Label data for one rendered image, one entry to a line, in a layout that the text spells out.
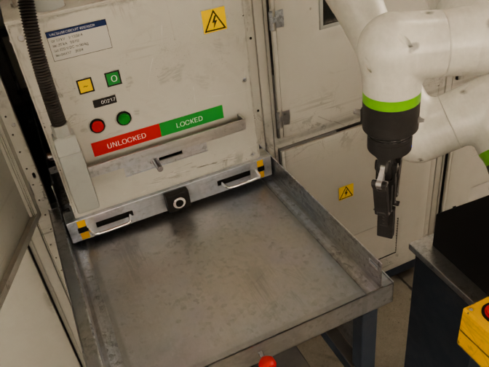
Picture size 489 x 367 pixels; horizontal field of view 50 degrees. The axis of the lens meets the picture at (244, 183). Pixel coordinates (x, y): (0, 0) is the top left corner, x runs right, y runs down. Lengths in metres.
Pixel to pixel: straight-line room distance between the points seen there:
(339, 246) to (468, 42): 0.56
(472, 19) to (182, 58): 0.63
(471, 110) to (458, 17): 0.42
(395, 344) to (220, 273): 1.09
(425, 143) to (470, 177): 1.07
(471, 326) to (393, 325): 1.15
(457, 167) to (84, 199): 1.50
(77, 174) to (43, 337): 0.77
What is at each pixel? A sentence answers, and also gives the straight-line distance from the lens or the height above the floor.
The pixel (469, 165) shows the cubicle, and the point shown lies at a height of 0.45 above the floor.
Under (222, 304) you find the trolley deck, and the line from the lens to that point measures 1.12.
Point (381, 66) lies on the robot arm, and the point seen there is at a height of 1.34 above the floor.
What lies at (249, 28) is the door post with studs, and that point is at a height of 1.20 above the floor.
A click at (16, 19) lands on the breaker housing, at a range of 1.14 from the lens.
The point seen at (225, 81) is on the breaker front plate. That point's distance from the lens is 1.27.
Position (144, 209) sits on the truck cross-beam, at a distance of 1.34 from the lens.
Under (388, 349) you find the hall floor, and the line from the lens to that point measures 2.11.
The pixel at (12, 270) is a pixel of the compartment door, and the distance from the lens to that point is 1.36.
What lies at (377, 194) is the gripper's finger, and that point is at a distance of 0.95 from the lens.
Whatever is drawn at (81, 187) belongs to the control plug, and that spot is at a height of 1.07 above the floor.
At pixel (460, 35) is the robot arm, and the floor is 1.37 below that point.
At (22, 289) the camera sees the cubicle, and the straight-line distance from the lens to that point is 1.66.
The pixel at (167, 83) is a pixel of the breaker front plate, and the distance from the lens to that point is 1.22.
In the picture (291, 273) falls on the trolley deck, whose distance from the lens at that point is 1.16.
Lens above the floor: 1.66
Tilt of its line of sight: 34 degrees down
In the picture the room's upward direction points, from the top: 7 degrees counter-clockwise
